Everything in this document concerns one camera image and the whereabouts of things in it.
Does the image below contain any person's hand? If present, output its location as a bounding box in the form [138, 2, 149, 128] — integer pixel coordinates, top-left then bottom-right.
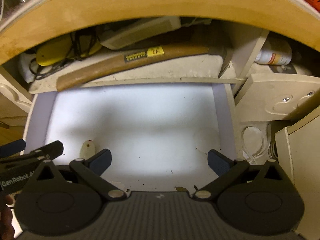
[1, 195, 15, 240]

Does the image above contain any black tangled cable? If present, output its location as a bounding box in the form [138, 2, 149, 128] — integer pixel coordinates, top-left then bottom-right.
[28, 31, 101, 81]

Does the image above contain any yellow plastic tool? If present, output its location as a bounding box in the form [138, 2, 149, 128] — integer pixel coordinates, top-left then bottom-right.
[36, 33, 102, 67]

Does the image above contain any cream drawer front with knobs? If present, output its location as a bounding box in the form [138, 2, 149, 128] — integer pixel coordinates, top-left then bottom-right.
[235, 74, 319, 122]

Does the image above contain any small white capsule object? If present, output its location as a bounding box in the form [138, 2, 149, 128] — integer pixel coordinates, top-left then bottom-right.
[79, 140, 95, 160]

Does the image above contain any wooden desk top edge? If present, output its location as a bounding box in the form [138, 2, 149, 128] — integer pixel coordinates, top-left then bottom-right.
[1, 0, 319, 62]

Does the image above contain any white vented router box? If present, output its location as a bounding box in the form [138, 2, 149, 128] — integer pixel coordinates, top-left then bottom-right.
[98, 16, 181, 50]

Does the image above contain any cream cabinet side panel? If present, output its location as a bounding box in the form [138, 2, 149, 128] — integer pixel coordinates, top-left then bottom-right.
[275, 108, 320, 239]

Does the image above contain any white labelled bottle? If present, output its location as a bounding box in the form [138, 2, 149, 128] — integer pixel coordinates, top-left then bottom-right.
[255, 37, 292, 66]

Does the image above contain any white wooden drawer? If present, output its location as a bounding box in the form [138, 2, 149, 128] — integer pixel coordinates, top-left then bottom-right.
[23, 83, 241, 193]

